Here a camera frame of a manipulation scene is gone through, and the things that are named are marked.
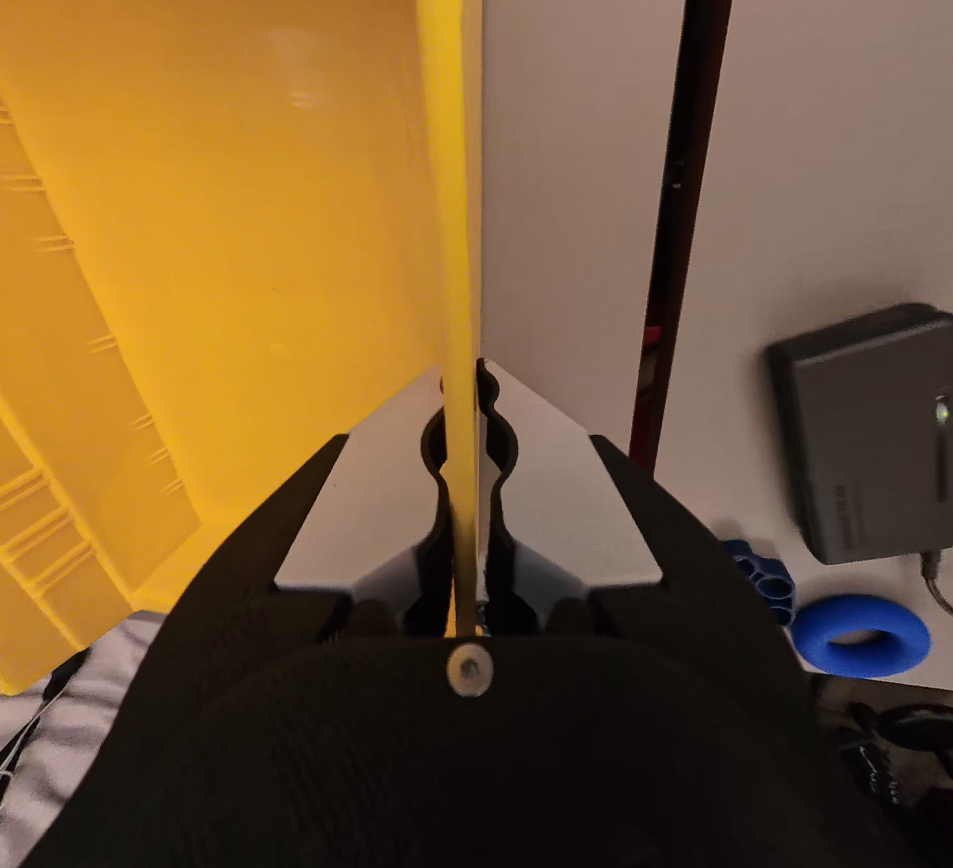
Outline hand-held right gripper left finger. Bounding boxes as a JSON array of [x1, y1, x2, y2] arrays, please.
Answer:
[[274, 363, 454, 637]]

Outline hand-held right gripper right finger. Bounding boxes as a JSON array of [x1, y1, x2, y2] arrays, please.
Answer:
[[476, 358, 665, 637]]

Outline yellow plastic bin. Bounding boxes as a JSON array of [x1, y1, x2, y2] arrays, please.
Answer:
[[0, 0, 485, 694]]

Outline blue finger grip trainer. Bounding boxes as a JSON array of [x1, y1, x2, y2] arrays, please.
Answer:
[[721, 539, 798, 627]]

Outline dark grey electronics box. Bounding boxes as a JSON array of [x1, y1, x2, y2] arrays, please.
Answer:
[[767, 302, 953, 566]]

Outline dark slim bar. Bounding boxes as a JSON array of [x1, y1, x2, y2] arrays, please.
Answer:
[[629, 0, 748, 478]]

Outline person's grey clothing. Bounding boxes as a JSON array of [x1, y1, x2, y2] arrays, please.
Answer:
[[0, 615, 176, 868]]

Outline blue rubber ring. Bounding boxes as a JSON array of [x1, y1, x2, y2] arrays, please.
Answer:
[[791, 594, 933, 679]]

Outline grey cable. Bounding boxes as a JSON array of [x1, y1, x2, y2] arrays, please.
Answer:
[[919, 548, 953, 616]]

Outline black cable bundle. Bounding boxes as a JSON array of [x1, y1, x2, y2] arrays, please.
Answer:
[[812, 674, 953, 839]]

